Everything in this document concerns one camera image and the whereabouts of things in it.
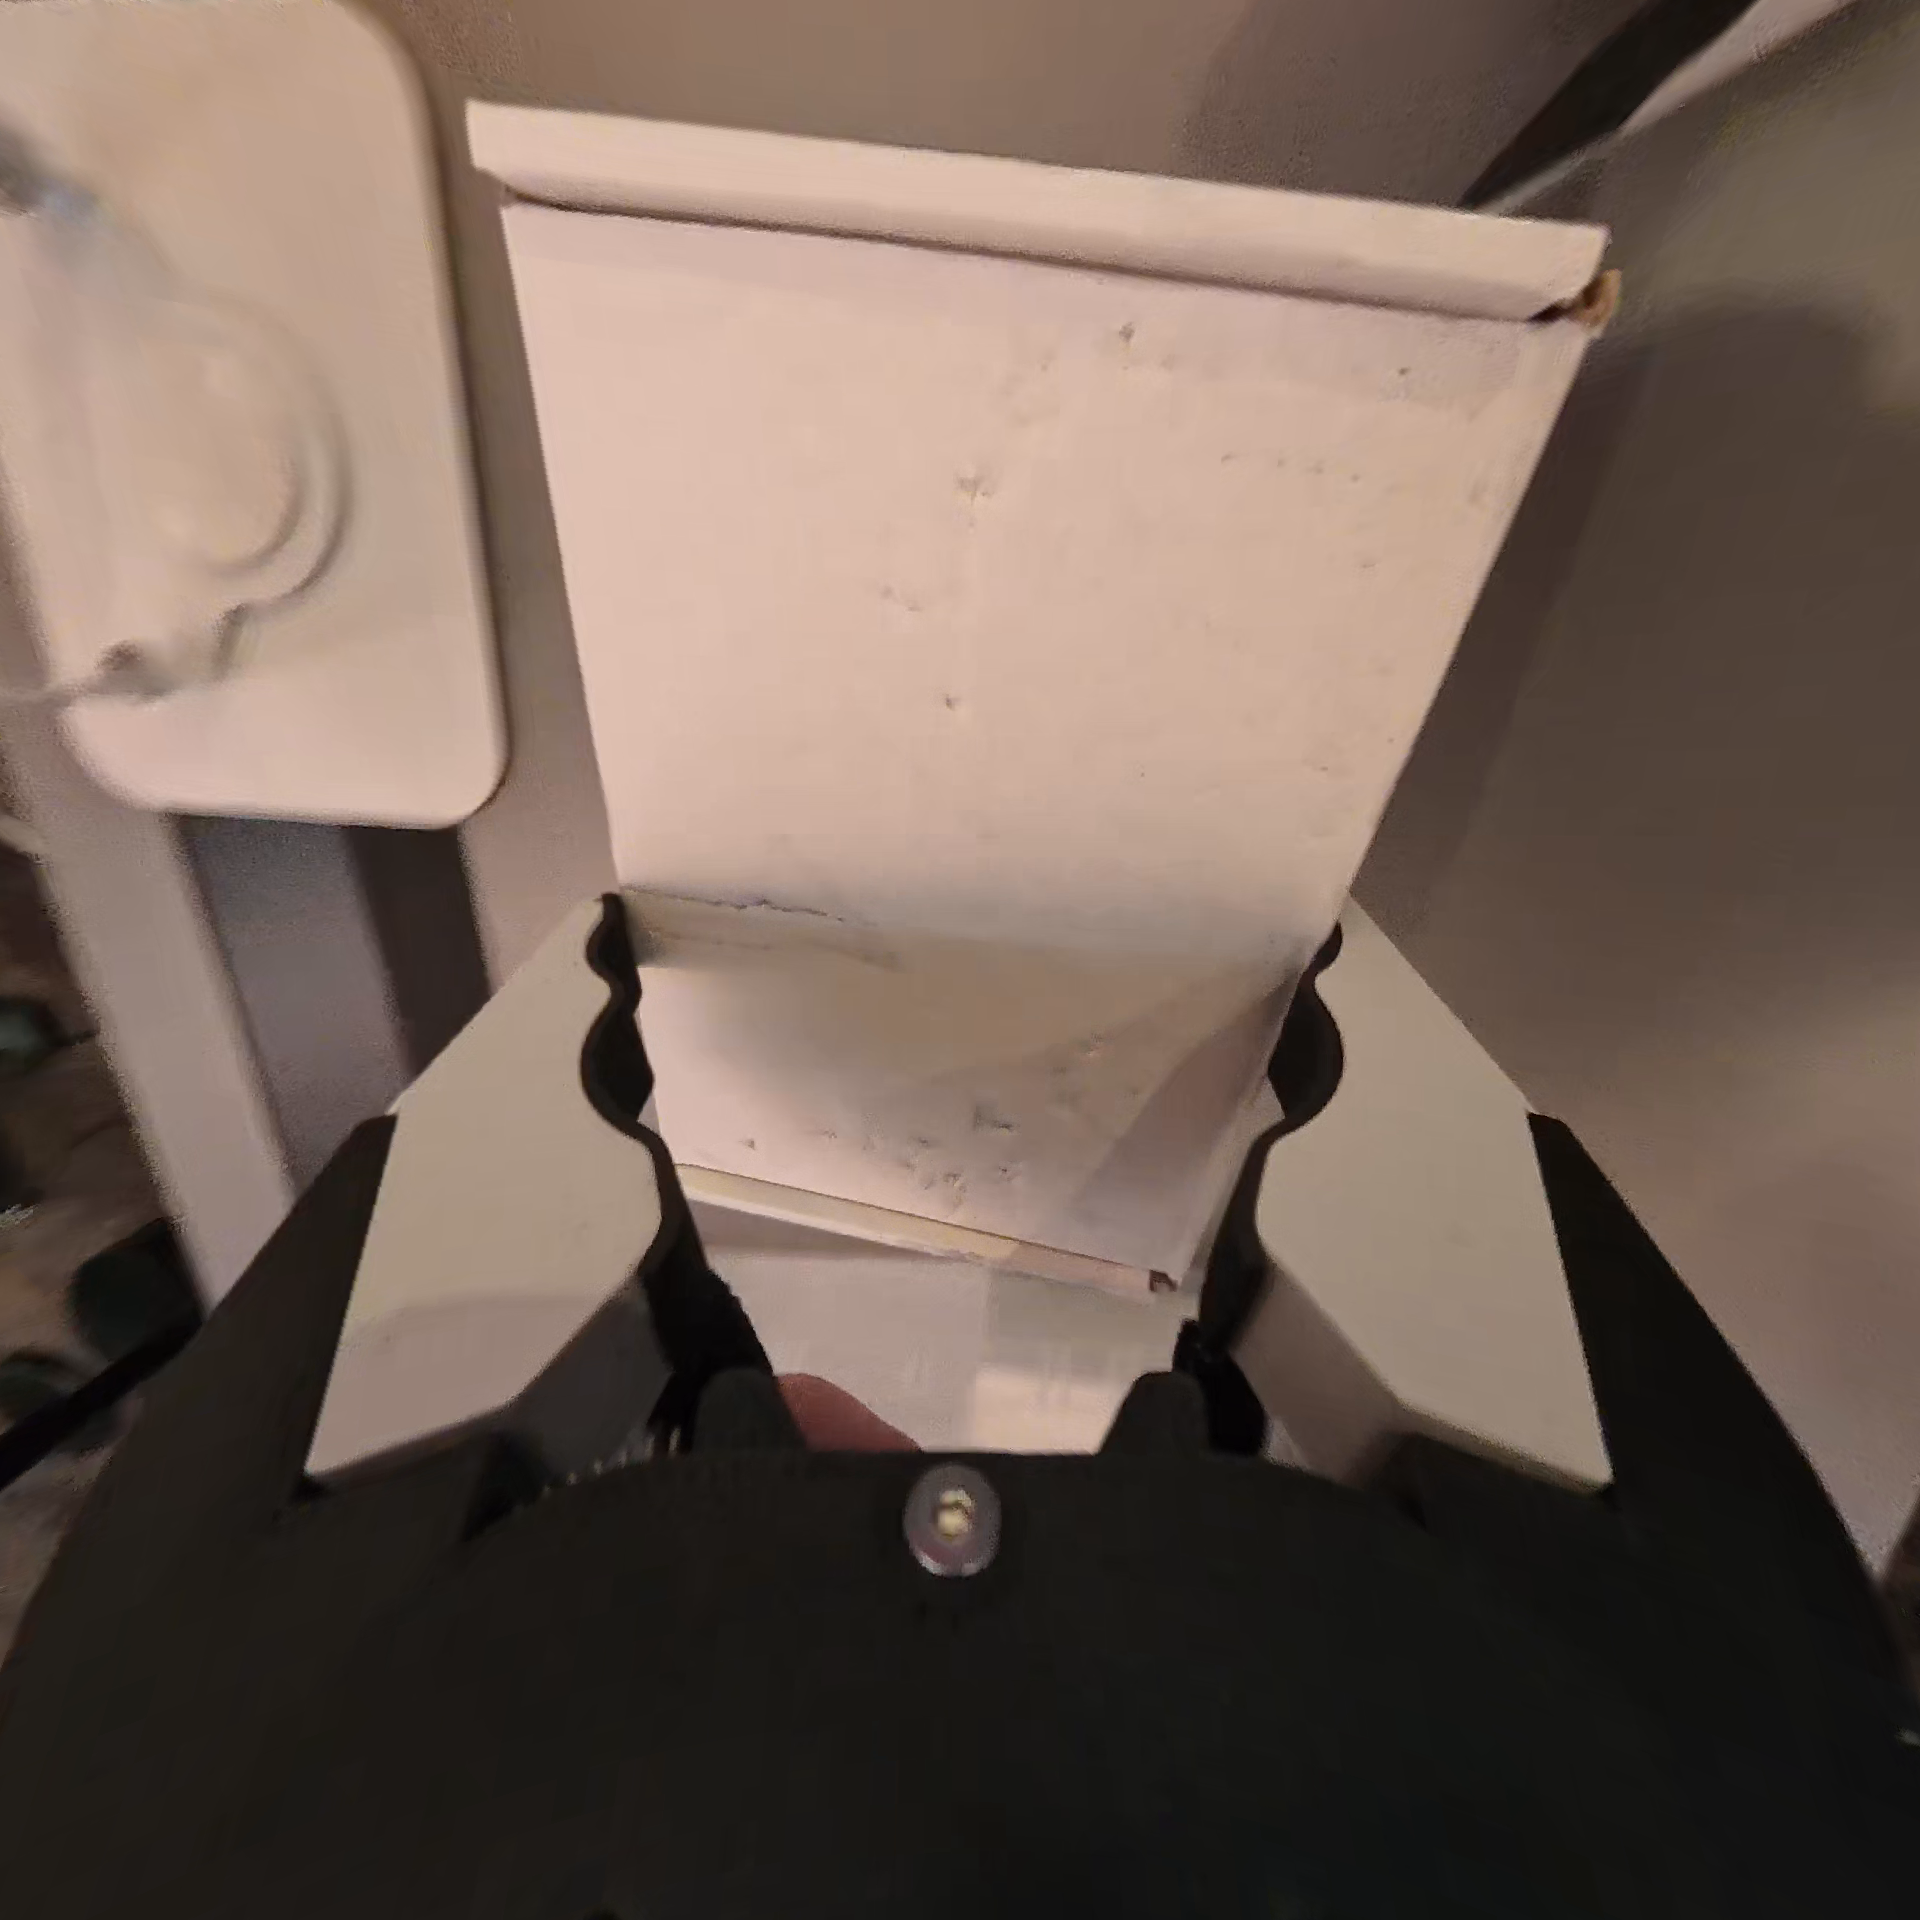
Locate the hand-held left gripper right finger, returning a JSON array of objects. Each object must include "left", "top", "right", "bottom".
[{"left": 1201, "top": 895, "right": 1613, "bottom": 1494}]

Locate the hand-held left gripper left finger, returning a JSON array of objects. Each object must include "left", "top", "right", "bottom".
[{"left": 305, "top": 891, "right": 707, "bottom": 1479}]

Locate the white cardboard box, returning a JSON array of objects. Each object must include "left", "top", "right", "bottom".
[{"left": 463, "top": 103, "right": 1625, "bottom": 1299}]

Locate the person's left hand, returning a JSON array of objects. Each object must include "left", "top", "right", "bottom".
[{"left": 779, "top": 1371, "right": 921, "bottom": 1456}]

